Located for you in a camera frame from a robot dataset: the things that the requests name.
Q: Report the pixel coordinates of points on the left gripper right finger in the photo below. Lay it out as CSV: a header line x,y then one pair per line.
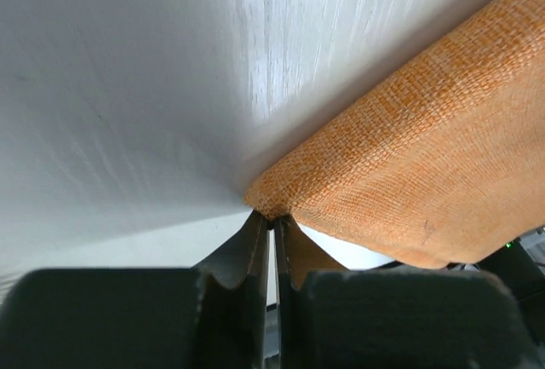
x,y
331,317

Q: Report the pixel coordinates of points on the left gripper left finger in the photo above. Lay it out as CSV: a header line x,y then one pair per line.
x,y
208,316

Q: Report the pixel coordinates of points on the orange cloth napkin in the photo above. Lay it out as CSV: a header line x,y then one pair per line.
x,y
441,162

